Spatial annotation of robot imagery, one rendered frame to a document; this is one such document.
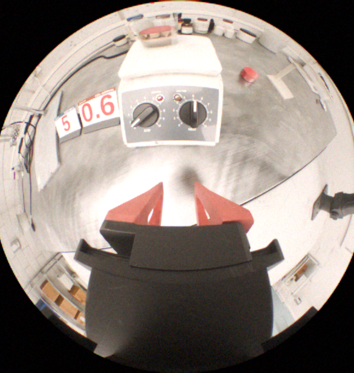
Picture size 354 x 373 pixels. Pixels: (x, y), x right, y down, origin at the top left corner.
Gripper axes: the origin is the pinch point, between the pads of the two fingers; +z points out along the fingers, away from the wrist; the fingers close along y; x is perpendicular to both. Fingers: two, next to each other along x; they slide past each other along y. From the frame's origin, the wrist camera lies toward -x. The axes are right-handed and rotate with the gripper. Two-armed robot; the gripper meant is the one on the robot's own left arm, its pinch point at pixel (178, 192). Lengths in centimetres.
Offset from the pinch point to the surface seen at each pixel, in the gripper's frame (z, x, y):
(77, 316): -98, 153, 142
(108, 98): 9.6, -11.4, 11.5
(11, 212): -23, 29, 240
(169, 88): 5.3, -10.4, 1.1
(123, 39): 23.3, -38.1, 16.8
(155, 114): 5.1, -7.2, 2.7
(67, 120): 9.8, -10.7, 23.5
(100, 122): 10.5, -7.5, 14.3
